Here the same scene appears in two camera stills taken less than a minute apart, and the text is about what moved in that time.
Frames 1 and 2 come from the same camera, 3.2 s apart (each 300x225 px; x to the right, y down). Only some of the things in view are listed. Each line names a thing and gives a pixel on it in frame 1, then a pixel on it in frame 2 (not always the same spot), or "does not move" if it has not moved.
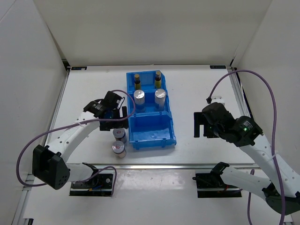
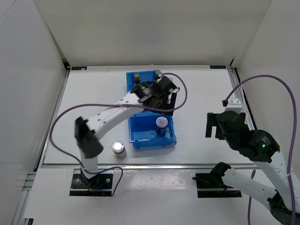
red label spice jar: (119, 134) -> (161, 123)
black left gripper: (106, 126) -> (165, 113)
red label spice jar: (118, 147) does not move
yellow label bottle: (137, 82) does not move
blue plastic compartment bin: (151, 130) does not move
